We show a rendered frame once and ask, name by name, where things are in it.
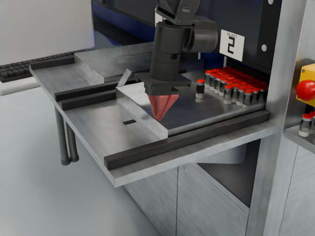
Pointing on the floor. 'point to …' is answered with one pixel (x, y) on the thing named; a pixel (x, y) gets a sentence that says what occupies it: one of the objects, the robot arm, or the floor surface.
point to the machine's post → (282, 116)
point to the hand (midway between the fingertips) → (157, 117)
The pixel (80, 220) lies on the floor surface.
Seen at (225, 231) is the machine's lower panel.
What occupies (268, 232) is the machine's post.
